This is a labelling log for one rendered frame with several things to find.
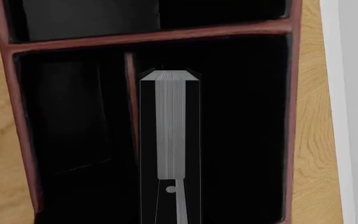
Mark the brown caddy with black compartments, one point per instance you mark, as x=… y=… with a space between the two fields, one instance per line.
x=154 y=37

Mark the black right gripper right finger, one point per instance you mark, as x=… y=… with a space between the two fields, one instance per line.
x=193 y=207

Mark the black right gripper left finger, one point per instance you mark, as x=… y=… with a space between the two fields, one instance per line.
x=165 y=205

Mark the black book with grey pages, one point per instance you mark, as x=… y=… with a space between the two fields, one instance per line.
x=170 y=121

